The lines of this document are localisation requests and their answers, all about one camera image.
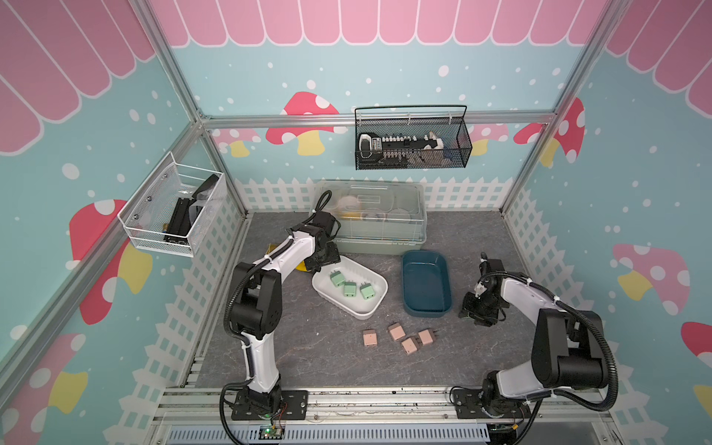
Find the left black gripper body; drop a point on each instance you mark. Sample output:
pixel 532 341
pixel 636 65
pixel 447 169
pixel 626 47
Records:
pixel 327 255

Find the green circuit board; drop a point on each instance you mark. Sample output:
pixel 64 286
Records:
pixel 271 433

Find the black item in white basket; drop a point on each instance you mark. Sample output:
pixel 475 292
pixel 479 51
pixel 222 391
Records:
pixel 187 211

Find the black wire wall basket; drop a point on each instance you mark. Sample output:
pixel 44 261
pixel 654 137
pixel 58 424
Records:
pixel 446 122

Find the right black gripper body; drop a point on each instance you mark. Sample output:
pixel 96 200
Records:
pixel 482 310

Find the clear lidded storage box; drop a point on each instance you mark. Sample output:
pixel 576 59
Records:
pixel 387 218

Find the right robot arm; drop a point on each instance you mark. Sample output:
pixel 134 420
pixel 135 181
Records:
pixel 570 357

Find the pink plug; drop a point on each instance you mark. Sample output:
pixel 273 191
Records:
pixel 396 332
pixel 410 345
pixel 370 338
pixel 426 337

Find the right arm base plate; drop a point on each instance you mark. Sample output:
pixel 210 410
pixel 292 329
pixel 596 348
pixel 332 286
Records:
pixel 478 404

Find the aluminium front rail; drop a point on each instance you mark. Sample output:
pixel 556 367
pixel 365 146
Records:
pixel 324 406

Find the pink plug upper middle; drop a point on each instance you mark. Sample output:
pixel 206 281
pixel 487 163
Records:
pixel 396 332

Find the yellow rubber glove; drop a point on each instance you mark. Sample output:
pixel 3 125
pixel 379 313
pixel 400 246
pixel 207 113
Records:
pixel 272 249

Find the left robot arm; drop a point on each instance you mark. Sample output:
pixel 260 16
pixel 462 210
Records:
pixel 254 305

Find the green plug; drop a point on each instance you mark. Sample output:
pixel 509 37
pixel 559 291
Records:
pixel 367 291
pixel 350 289
pixel 337 278

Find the items in black basket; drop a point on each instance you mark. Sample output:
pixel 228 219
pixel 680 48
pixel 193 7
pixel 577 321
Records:
pixel 397 152

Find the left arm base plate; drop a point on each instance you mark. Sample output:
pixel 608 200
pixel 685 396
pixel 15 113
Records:
pixel 283 405

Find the white wire wall basket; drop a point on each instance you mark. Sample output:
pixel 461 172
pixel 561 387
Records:
pixel 145 214

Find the white plastic tray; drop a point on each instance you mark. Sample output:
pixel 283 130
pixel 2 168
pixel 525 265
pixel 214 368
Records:
pixel 354 272

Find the pink plug lower middle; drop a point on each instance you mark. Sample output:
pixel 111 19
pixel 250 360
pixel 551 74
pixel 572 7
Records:
pixel 410 345

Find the pink plug rightmost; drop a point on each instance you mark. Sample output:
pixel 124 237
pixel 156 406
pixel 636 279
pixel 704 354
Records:
pixel 426 337

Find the pink plug leftmost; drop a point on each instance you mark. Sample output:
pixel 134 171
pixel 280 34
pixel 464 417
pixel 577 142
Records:
pixel 370 338

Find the dark teal plastic tray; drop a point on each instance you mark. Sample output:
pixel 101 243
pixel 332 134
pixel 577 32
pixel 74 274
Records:
pixel 426 289

